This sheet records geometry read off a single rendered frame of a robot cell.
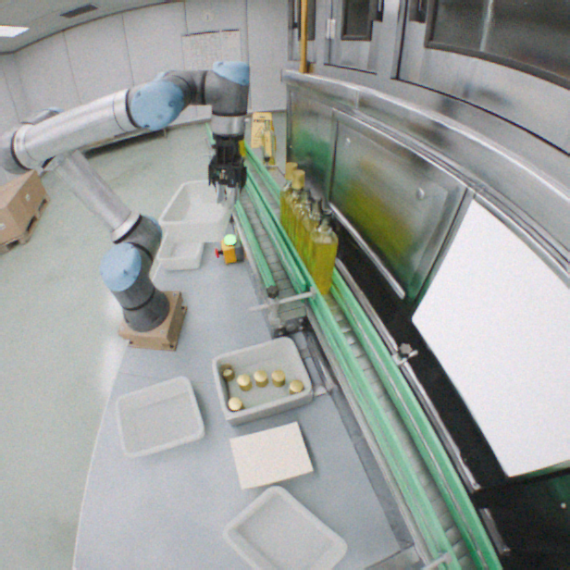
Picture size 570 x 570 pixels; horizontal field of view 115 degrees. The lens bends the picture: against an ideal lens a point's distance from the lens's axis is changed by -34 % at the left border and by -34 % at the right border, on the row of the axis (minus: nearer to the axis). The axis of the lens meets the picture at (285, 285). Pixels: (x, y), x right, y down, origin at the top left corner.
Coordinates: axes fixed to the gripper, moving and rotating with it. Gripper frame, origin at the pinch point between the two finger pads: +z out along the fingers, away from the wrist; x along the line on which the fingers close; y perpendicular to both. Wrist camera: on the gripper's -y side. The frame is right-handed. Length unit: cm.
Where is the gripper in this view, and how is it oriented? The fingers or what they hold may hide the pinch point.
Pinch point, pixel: (228, 203)
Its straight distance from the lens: 73.8
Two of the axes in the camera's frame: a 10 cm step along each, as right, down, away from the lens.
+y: 0.1, 7.4, -6.7
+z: -1.3, 6.6, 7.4
